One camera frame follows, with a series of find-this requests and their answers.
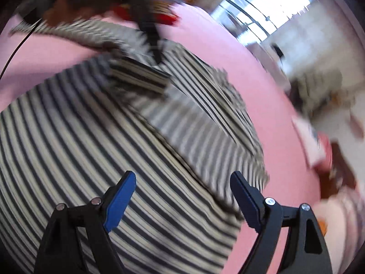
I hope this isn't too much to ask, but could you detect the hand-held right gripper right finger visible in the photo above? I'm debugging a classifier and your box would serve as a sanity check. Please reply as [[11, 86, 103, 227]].
[[230, 171, 333, 274]]

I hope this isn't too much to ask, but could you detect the brown wooden headboard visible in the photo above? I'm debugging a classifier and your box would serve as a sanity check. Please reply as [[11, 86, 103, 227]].
[[319, 143, 357, 200]]

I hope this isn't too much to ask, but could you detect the beige puffer jacket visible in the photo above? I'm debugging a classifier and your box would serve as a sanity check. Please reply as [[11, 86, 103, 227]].
[[288, 68, 357, 115]]

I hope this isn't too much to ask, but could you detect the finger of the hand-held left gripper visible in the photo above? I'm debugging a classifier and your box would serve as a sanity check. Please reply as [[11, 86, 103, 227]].
[[136, 17, 164, 65]]

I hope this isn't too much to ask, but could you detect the pink bed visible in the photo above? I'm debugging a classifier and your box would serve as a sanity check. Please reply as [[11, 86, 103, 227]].
[[0, 4, 323, 274]]

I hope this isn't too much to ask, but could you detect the barred window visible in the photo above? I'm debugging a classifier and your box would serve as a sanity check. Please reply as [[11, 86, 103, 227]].
[[219, 0, 317, 43]]

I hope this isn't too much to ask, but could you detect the white printed pillow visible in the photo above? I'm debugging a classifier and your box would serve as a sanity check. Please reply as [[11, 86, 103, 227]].
[[294, 117, 327, 166]]

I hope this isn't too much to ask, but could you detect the black white striped shirt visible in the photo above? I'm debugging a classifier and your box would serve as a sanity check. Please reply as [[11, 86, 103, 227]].
[[0, 17, 270, 274]]

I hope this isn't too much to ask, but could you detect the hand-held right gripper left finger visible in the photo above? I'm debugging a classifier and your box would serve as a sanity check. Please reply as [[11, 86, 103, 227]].
[[34, 171, 137, 274]]

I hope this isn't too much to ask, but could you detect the cream plush cushion orange print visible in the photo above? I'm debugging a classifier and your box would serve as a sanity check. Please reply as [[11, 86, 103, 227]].
[[316, 188, 365, 274]]

